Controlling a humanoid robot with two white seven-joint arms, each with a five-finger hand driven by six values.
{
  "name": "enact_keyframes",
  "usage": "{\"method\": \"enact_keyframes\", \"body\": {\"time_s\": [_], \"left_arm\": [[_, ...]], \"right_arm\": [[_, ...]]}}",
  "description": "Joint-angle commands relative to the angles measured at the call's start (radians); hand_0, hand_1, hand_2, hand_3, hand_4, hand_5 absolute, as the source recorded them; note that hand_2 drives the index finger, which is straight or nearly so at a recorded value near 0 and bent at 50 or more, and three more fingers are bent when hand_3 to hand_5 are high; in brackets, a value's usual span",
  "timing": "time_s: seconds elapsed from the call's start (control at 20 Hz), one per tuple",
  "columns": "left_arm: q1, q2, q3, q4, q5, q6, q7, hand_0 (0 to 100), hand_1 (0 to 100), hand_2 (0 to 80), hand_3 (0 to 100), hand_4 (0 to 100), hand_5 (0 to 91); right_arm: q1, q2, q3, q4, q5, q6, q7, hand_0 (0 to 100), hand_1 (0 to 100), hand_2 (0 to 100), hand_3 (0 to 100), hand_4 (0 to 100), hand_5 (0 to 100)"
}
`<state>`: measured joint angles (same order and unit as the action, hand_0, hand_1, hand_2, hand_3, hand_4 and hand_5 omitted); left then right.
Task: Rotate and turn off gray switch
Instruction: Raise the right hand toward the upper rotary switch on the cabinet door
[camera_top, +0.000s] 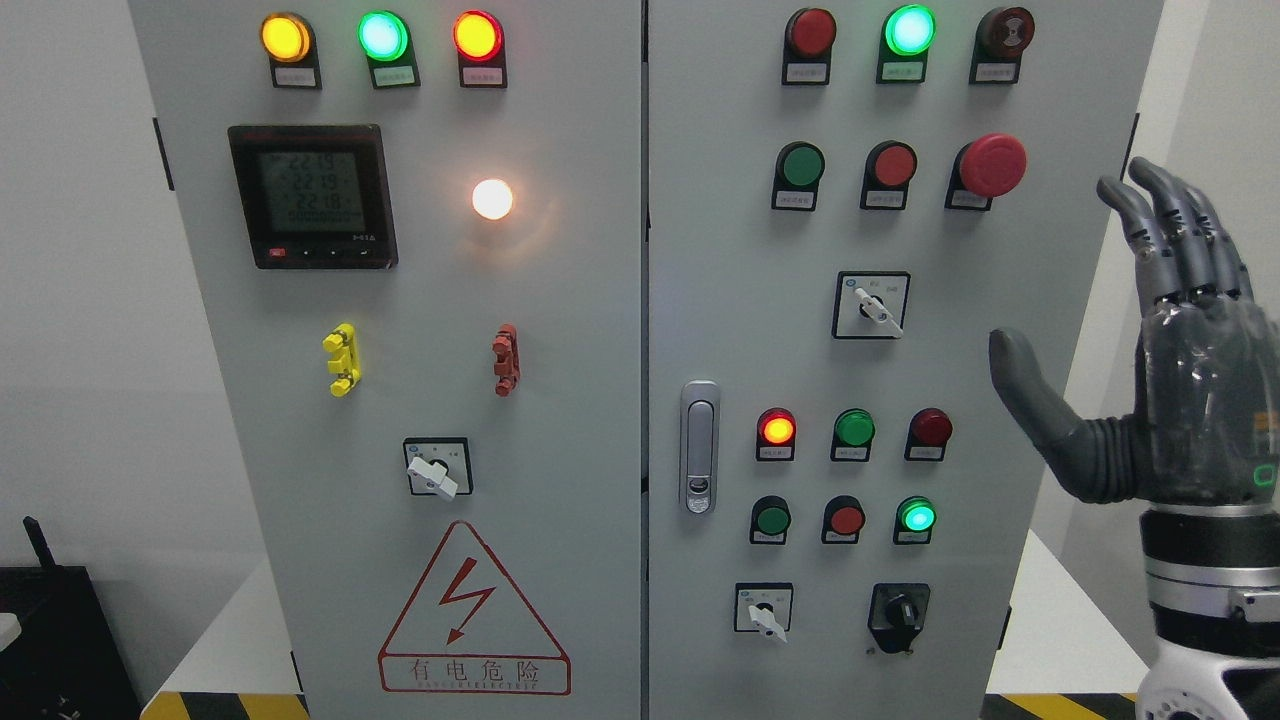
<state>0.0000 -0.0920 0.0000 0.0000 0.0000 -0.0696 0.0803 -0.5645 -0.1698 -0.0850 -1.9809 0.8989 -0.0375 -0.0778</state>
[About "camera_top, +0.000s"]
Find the gray rotary switch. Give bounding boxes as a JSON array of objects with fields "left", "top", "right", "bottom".
[
  {"left": 733, "top": 582, "right": 794, "bottom": 643},
  {"left": 831, "top": 272, "right": 911, "bottom": 340}
]

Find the gray electrical cabinet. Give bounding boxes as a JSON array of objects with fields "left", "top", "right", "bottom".
[{"left": 129, "top": 1, "right": 1164, "bottom": 719}]

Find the red plastic terminal clip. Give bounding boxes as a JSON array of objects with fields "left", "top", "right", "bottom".
[{"left": 492, "top": 323, "right": 521, "bottom": 398}]

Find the lit red indicator light middle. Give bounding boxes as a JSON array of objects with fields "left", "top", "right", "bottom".
[{"left": 755, "top": 407, "right": 797, "bottom": 462}]

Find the white glowing indicator light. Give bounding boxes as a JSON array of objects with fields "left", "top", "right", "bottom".
[{"left": 471, "top": 178, "right": 515, "bottom": 222}]

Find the green indicator light middle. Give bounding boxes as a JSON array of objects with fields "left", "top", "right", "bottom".
[{"left": 829, "top": 407, "right": 876, "bottom": 462}]

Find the green indicator light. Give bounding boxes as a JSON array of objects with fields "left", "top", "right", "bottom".
[
  {"left": 876, "top": 3, "right": 936, "bottom": 85},
  {"left": 357, "top": 10, "right": 420, "bottom": 88},
  {"left": 829, "top": 407, "right": 876, "bottom": 462}
]

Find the green push button upper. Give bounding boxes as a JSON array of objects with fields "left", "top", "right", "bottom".
[{"left": 771, "top": 141, "right": 826, "bottom": 211}]

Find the red push button lower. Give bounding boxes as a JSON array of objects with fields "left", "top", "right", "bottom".
[{"left": 820, "top": 495, "right": 867, "bottom": 544}]

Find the red push button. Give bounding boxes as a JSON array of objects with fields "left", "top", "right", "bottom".
[
  {"left": 820, "top": 495, "right": 867, "bottom": 544},
  {"left": 860, "top": 140, "right": 918, "bottom": 211}
]

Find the yellow plastic terminal clip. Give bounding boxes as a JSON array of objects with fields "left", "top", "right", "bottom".
[{"left": 323, "top": 322, "right": 362, "bottom": 398}]

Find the lit green push button lower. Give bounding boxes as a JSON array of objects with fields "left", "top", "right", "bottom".
[{"left": 892, "top": 495, "right": 937, "bottom": 546}]

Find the red push button upper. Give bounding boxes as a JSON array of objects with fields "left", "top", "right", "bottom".
[{"left": 860, "top": 140, "right": 918, "bottom": 211}]

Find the red electric hazard warning sticker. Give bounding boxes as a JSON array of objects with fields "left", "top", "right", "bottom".
[{"left": 378, "top": 521, "right": 572, "bottom": 696}]

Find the black digital power meter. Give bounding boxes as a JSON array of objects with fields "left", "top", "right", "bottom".
[{"left": 227, "top": 124, "right": 398, "bottom": 270}]

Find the red indicator light top left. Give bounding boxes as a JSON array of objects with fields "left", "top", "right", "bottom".
[{"left": 452, "top": 9, "right": 508, "bottom": 88}]

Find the dark red indicator light top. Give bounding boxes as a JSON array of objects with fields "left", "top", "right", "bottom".
[{"left": 781, "top": 6, "right": 838, "bottom": 86}]

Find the red emergency stop button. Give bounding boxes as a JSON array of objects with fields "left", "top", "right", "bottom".
[{"left": 945, "top": 133, "right": 1028, "bottom": 211}]

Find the green indicator light top left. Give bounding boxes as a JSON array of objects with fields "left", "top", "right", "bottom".
[{"left": 357, "top": 10, "right": 420, "bottom": 88}]

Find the green indicator light top right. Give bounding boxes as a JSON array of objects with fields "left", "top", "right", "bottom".
[{"left": 876, "top": 3, "right": 936, "bottom": 85}]

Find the yellow indicator light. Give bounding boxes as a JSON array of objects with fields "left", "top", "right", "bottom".
[{"left": 259, "top": 12, "right": 323, "bottom": 90}]

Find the black red buzzer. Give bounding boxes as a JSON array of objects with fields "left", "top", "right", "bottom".
[{"left": 969, "top": 6, "right": 1036, "bottom": 85}]

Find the black box with antenna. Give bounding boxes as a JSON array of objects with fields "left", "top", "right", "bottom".
[{"left": 1, "top": 516, "right": 142, "bottom": 719}]

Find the silver door lock handle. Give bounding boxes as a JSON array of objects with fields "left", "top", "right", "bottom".
[{"left": 678, "top": 380, "right": 721, "bottom": 515}]

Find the gray rotary switch left door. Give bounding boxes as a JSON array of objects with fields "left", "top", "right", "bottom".
[{"left": 403, "top": 437, "right": 474, "bottom": 501}]

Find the gray rotary switch bottom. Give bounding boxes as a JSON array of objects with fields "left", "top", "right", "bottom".
[{"left": 733, "top": 582, "right": 794, "bottom": 643}]

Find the black selector knob switch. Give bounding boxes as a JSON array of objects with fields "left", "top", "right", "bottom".
[{"left": 867, "top": 583, "right": 931, "bottom": 653}]

